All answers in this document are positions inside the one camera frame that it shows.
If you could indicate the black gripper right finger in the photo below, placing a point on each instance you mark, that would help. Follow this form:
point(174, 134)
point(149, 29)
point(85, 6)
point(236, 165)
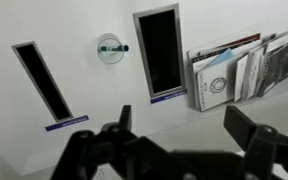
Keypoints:
point(248, 134)

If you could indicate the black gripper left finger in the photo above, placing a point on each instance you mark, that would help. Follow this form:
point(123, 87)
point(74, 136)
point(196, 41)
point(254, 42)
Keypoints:
point(124, 123)

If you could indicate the green marker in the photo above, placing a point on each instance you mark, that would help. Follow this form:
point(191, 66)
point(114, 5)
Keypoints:
point(119, 48)

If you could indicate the near countertop waste slot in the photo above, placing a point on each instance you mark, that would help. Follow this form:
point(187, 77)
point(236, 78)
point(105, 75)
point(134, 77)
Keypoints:
point(34, 65)

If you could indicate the blue label far slot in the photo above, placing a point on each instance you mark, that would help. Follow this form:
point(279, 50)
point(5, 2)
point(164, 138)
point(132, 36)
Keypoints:
point(168, 96)

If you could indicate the blue label slot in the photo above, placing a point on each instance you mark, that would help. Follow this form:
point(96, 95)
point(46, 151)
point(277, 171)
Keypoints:
point(168, 96)
point(66, 123)

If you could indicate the blue label near slot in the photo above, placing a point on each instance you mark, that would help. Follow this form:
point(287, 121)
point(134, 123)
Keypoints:
point(66, 123)

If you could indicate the stack of magazines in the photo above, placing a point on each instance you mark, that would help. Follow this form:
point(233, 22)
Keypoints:
point(265, 63)

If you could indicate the white booklet with circle logo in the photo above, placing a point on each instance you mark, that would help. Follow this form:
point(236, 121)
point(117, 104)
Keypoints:
point(216, 84)

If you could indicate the clear drinking glass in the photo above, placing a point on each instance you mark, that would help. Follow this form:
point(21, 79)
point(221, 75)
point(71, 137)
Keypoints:
point(109, 39)

